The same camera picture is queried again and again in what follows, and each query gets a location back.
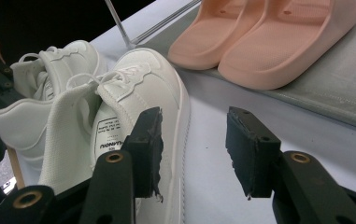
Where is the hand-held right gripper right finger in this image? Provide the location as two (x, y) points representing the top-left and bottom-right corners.
(225, 105), (282, 200)

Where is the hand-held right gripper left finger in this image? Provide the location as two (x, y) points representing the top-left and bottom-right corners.
(121, 106), (164, 203)

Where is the white sneaker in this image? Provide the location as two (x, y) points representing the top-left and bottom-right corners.
(38, 48), (192, 224)
(0, 40), (108, 171)

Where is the pink slipper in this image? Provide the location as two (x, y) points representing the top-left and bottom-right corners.
(217, 0), (356, 91)
(166, 0), (270, 71)

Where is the light grey table mat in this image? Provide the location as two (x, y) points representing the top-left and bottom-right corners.
(0, 0), (356, 224)

